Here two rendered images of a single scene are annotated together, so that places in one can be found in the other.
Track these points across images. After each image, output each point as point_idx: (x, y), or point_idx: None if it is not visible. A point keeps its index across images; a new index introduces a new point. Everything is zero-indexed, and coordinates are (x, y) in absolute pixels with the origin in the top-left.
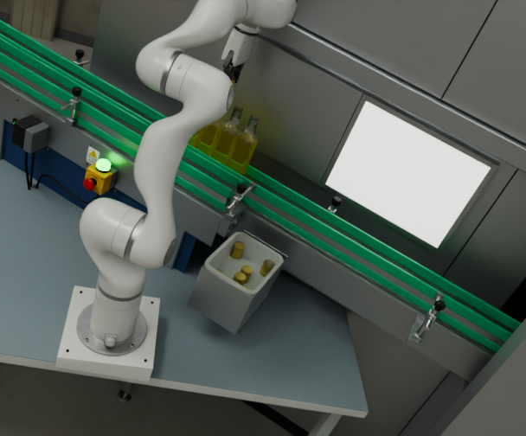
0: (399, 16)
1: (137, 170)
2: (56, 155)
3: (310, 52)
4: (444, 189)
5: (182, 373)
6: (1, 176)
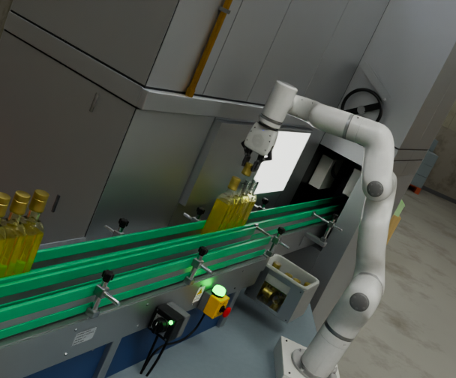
0: (293, 73)
1: (381, 251)
2: None
3: (257, 117)
4: (292, 157)
5: None
6: None
